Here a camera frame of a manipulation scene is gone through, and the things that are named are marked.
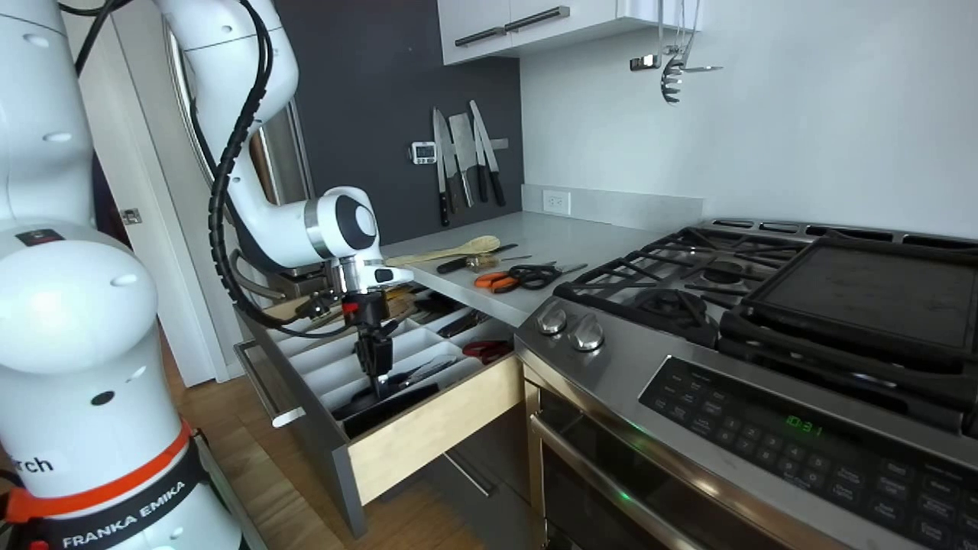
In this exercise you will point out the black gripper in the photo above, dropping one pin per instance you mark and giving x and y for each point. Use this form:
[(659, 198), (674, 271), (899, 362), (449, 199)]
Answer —
[(369, 315)]

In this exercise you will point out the white upper cabinet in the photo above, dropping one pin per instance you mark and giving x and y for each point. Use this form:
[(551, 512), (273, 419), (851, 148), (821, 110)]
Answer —
[(612, 10)]

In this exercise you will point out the open wooden kitchen drawer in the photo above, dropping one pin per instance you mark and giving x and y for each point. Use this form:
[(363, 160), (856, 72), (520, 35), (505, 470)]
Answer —
[(428, 431)]

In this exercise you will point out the hanging metal utensil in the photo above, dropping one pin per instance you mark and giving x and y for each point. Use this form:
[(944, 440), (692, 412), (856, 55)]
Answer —
[(644, 64), (705, 70), (670, 82)]

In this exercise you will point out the white wall switch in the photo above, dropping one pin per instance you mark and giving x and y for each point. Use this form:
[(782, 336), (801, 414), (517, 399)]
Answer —
[(424, 155)]

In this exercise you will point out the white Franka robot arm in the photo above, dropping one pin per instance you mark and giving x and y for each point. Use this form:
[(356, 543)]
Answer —
[(73, 307)]

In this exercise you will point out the short black utensil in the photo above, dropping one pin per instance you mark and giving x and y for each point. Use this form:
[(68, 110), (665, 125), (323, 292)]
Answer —
[(461, 325)]

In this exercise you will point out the black stove griddle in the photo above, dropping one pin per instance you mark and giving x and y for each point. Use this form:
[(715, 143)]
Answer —
[(867, 301)]

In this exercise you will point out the wooden spatula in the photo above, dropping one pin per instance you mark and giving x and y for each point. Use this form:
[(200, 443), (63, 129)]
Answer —
[(468, 248)]

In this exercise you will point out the stainless steel gas range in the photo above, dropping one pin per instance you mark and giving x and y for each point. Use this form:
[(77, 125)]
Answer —
[(652, 387)]

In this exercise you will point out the white drawer organizer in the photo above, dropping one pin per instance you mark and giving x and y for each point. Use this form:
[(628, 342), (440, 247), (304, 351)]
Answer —
[(326, 368)]

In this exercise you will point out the white wall outlet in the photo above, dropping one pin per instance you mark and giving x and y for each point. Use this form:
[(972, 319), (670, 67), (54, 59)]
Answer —
[(557, 202)]

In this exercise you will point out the black cast iron burner grate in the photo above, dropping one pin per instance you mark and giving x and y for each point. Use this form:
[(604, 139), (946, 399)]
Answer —
[(674, 307)]

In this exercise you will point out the black scissors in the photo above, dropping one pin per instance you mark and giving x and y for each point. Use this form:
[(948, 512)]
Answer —
[(525, 271)]

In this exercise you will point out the silver stove knob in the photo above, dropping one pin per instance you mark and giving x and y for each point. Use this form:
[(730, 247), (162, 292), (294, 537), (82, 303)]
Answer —
[(553, 319), (588, 333)]

